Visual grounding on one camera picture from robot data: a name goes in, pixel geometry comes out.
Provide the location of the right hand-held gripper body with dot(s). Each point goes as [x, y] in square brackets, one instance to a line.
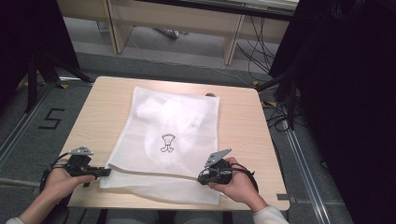
[218, 171]

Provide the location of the light wooden desk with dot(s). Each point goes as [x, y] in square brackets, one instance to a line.
[174, 17]

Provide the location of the small dark round object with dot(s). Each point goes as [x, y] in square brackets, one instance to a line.
[210, 94]

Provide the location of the black curtain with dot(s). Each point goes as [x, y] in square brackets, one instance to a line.
[348, 102]
[28, 37]

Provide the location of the yellow tape marker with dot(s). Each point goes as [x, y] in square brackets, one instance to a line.
[64, 86]
[255, 83]
[271, 103]

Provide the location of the black metal stand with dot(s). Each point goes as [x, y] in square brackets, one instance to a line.
[291, 102]
[31, 81]

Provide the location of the metal floor rail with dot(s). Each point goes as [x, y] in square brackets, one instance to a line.
[306, 174]
[21, 126]

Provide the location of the black table leg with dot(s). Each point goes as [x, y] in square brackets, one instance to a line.
[228, 217]
[101, 216]

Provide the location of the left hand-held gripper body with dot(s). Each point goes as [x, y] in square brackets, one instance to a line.
[77, 165]

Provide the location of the person's left hand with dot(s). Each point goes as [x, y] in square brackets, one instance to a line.
[60, 185]

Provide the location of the white garment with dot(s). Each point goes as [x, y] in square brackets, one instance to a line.
[174, 118]

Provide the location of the white mesh laundry bag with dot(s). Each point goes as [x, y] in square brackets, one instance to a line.
[168, 146]

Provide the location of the person's right hand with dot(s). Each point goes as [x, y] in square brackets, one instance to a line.
[239, 189]

